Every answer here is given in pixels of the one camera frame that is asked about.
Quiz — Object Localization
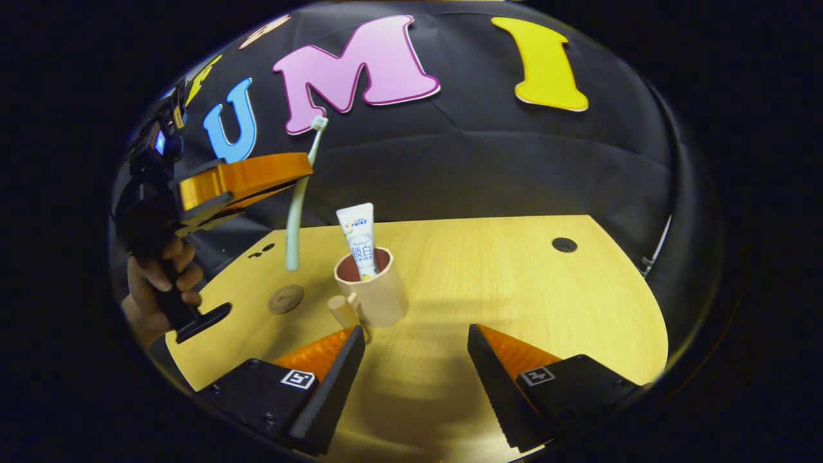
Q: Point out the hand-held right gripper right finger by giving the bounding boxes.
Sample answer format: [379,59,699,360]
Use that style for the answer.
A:
[467,323,647,451]

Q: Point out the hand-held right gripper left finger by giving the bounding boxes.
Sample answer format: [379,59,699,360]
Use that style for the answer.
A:
[196,325,366,456]

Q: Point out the pale green toothbrush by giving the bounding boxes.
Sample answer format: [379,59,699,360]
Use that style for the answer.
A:
[285,116,329,272]

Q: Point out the beige cup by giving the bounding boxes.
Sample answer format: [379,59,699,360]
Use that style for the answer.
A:
[327,247,410,332]

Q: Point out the round wooden coaster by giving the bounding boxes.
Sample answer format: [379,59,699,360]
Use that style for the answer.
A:
[267,284,305,315]

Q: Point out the white toothpaste tube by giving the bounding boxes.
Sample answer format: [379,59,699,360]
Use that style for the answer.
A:
[336,203,380,280]

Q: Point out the wooden desktop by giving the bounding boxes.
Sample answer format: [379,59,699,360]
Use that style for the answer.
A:
[166,215,669,463]

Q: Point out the black backdrop cloth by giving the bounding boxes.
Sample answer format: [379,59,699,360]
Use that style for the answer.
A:
[109,0,724,361]

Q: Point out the white cable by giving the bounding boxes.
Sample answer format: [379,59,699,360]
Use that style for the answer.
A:
[642,215,673,276]

